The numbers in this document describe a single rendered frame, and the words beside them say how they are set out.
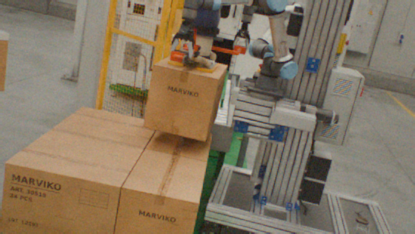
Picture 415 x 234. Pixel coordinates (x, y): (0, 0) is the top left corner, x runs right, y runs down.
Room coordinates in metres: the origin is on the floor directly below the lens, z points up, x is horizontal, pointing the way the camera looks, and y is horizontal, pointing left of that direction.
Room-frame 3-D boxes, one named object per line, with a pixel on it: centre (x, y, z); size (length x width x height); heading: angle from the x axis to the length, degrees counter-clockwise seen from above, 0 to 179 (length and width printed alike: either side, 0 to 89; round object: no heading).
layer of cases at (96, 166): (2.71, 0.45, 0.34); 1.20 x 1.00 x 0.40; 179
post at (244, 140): (3.95, -0.36, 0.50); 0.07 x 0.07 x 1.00; 89
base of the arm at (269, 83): (2.88, -0.32, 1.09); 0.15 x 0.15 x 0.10
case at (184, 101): (3.01, 0.16, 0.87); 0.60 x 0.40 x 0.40; 176
